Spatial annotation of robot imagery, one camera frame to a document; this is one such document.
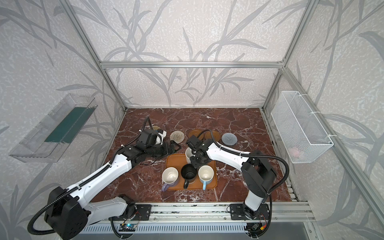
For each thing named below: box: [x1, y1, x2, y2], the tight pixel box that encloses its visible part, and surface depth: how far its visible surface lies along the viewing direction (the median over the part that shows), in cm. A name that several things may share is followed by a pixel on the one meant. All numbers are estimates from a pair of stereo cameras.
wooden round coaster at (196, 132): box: [188, 129, 204, 141], surface depth 107 cm
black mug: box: [181, 163, 198, 189], surface depth 80 cm
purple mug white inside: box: [161, 166, 179, 192], surface depth 81 cm
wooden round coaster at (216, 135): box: [212, 130, 221, 142], surface depth 106 cm
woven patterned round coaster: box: [169, 130, 185, 144], surface depth 105 cm
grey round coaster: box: [221, 132, 238, 146], surface depth 104 cm
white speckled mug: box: [185, 147, 195, 164], surface depth 86 cm
